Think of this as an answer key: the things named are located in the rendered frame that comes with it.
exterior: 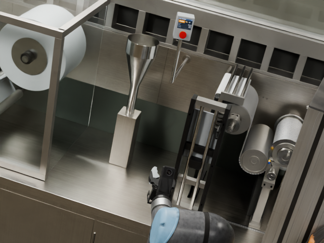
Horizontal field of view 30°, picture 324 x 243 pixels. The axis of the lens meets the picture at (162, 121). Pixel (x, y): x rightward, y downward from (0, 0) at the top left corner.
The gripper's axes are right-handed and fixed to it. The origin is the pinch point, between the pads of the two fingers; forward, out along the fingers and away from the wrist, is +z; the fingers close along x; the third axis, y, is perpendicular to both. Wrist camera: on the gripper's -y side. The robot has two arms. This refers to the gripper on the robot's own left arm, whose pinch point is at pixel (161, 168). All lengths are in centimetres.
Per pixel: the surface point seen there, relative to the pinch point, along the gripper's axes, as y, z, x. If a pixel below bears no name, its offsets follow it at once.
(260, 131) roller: -6, 43, 47
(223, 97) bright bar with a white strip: -22.7, 29.1, 20.6
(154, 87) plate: 2, 74, 1
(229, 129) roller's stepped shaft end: -14.0, 19.7, 25.2
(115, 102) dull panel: 18, 80, -15
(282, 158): -7, 20, 52
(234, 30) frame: -40, 65, 24
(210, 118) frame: -14.9, 23.0, 17.1
